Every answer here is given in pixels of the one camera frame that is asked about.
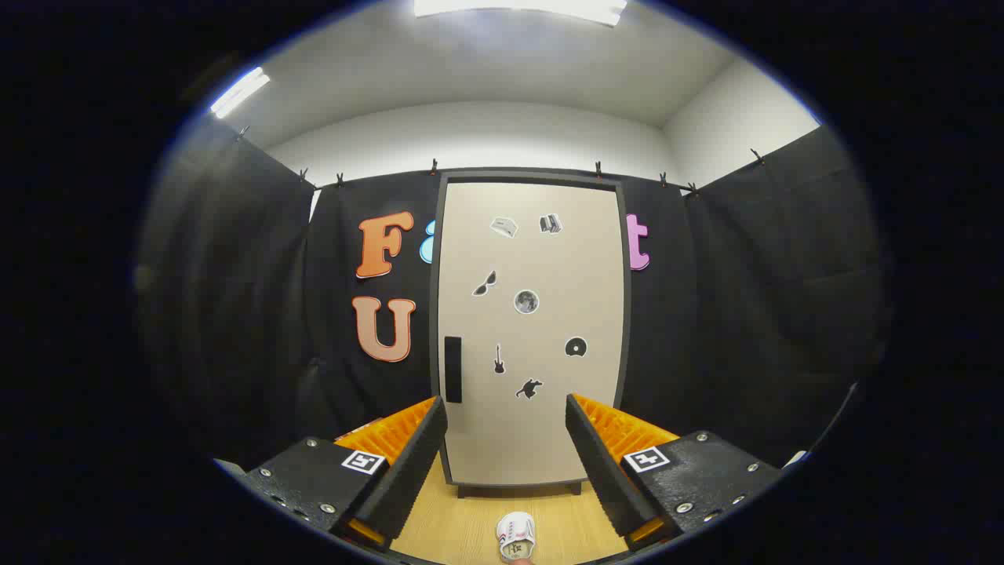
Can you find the black backdrop cloth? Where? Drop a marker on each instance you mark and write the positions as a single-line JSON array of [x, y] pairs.
[[745, 314]]

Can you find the dark grey shoe cabinet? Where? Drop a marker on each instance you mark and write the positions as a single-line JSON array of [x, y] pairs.
[[533, 176]]

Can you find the white canvas shoe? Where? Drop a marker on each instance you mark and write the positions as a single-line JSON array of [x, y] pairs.
[[516, 534]]

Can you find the short ceiling light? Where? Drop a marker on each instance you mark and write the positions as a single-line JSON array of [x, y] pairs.
[[239, 92]]

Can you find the long ceiling light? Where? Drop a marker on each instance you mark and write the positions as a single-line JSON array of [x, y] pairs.
[[518, 6]]

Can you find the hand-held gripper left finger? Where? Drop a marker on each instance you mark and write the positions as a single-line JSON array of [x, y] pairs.
[[416, 463]]

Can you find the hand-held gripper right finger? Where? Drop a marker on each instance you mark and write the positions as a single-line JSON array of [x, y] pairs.
[[600, 463]]

